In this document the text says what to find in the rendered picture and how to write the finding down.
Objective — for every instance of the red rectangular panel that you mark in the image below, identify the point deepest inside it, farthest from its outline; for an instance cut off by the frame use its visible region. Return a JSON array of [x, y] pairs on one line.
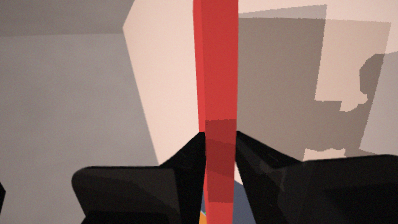
[[216, 59]]

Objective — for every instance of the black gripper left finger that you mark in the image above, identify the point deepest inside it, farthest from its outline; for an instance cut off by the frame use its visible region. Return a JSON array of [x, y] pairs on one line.
[[174, 188]]

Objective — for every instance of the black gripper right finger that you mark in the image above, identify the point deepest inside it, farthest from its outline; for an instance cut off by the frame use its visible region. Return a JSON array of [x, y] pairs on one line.
[[283, 190]]

